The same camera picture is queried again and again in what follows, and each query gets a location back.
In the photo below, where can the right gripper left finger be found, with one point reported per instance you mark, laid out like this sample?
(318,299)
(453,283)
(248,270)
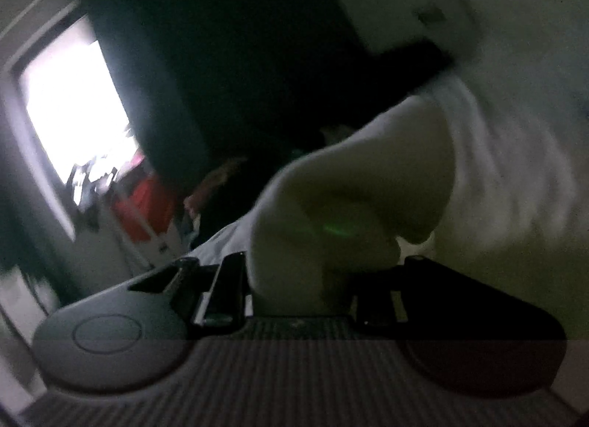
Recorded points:
(206,295)

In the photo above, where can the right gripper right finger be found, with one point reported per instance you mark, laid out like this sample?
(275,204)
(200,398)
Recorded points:
(428,290)

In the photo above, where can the pile of dark clothes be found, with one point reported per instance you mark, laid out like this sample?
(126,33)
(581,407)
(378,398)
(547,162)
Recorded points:
(222,197)

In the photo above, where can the red bag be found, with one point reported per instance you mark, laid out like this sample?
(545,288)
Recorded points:
(155,203)

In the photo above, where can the dark green right curtain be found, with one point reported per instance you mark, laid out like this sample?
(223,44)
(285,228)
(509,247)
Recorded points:
(206,80)

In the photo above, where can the silver camera tripod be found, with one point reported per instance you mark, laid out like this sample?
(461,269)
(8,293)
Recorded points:
(94,202)

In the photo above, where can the window with dark frame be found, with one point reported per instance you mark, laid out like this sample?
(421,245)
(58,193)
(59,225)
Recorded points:
(68,110)

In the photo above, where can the black wall outlet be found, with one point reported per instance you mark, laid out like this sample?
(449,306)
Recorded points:
(430,15)

